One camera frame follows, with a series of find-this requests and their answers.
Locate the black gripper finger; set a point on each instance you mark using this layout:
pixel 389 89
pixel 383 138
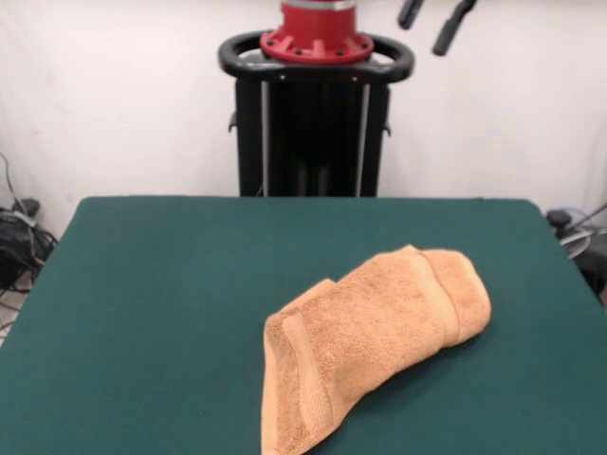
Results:
pixel 453 28
pixel 410 12

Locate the tan terry towel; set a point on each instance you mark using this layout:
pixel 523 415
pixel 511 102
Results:
pixel 370 322

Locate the black floor object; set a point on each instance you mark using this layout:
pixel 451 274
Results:
pixel 595 270

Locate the dark green table cloth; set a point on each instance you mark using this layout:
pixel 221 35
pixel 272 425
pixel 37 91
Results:
pixel 142 308

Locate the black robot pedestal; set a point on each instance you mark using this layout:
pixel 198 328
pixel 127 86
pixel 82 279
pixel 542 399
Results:
pixel 322 132

